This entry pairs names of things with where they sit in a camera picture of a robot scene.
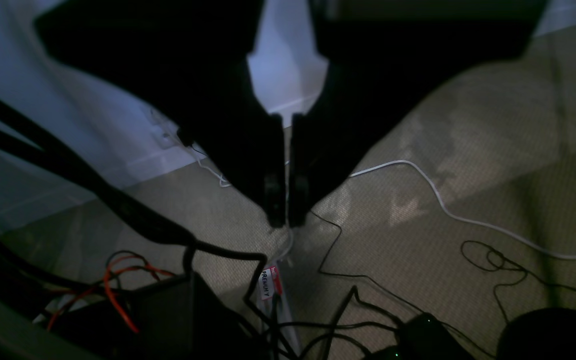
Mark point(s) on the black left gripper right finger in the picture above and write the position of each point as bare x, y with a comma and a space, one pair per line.
383, 58

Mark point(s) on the black electronics box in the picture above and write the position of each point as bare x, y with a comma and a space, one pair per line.
177, 319

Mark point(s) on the white labelled tag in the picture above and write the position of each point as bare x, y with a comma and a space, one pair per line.
269, 283

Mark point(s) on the black power adapter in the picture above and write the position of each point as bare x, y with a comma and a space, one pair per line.
422, 338

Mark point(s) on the black round object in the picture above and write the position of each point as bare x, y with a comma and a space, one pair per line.
543, 334

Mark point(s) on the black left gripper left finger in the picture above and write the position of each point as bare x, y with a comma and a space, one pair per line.
189, 60

